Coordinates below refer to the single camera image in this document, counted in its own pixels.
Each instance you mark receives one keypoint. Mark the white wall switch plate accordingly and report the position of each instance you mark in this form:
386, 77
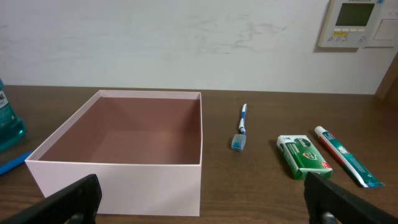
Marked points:
384, 33

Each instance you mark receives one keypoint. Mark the white wall control panel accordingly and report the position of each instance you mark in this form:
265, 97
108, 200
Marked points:
349, 23

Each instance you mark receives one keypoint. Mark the green white toothpaste tube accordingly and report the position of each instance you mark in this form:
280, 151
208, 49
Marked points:
354, 168

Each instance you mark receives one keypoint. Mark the pink open cardboard box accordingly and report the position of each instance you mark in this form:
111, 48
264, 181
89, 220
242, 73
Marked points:
145, 147

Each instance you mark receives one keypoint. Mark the blue disposable razor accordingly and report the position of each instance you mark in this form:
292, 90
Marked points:
12, 164

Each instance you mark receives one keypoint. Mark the teal mouthwash bottle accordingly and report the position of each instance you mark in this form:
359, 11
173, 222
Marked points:
12, 127

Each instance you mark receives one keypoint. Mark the blue white toothbrush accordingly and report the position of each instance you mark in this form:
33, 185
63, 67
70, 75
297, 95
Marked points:
239, 140

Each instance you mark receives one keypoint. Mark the green soap box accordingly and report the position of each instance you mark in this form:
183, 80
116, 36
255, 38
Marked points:
302, 156

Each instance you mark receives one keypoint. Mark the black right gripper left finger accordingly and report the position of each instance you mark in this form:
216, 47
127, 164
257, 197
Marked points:
76, 203

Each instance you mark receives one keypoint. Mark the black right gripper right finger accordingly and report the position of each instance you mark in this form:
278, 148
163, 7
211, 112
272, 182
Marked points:
327, 202

